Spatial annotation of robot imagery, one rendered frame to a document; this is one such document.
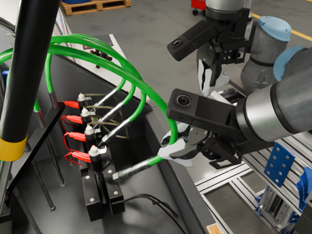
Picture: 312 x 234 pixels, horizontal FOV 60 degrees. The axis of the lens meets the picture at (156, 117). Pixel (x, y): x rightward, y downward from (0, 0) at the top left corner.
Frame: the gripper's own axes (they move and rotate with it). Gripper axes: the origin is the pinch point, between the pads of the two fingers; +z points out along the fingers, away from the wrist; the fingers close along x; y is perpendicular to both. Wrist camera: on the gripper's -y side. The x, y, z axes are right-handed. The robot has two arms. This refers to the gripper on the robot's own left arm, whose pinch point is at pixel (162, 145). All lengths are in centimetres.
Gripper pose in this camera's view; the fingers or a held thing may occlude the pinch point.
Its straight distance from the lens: 54.0
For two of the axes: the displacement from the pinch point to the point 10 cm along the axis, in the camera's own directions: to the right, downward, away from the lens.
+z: -6.2, 3.3, 7.1
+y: 7.4, 5.6, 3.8
